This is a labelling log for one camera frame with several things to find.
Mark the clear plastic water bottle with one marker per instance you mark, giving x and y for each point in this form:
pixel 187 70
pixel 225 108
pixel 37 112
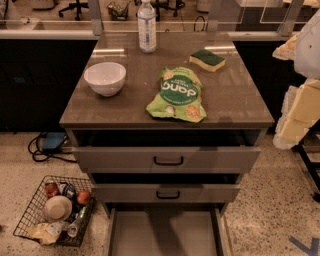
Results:
pixel 147 27

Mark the red apple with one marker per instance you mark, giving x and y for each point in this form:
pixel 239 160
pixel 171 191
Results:
pixel 83 197

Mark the middle drawer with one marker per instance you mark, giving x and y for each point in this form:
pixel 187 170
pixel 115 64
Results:
pixel 166 193

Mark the drawer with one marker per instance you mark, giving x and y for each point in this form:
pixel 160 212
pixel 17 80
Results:
pixel 159 160
pixel 166 232
pixel 166 193

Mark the top drawer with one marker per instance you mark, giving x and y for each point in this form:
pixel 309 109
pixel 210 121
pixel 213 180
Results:
pixel 159 160

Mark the white ceramic bowl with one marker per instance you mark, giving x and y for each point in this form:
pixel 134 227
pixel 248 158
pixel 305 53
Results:
pixel 105 78

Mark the green snack bag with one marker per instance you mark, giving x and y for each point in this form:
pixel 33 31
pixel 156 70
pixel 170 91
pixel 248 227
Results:
pixel 179 97

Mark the blue power box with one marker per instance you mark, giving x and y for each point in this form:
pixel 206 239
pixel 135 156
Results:
pixel 53 141

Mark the black wire basket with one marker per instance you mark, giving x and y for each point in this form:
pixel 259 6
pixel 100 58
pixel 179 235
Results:
pixel 68 187

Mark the grey drawer cabinet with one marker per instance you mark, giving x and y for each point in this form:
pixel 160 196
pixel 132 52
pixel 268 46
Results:
pixel 236 112

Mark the glass bottle in basket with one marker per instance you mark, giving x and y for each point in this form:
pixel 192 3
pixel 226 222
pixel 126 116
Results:
pixel 74 227

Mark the bottom drawer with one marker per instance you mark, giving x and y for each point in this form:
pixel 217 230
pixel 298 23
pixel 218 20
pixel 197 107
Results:
pixel 166 232

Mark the beige round lid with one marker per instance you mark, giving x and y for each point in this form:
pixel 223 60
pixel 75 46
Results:
pixel 57 208

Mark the yellow crumpled bag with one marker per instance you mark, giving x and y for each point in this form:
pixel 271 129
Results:
pixel 45 233

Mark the green and yellow sponge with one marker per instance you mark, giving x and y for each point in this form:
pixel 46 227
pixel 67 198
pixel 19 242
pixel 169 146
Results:
pixel 207 60

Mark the red can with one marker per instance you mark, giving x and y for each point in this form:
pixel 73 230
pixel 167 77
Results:
pixel 51 189

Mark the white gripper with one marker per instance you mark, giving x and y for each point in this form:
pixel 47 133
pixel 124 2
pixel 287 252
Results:
pixel 308 50

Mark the black office chair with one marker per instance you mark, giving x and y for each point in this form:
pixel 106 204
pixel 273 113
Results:
pixel 78 6

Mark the black metal stand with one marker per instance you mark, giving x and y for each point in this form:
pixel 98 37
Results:
pixel 309 150

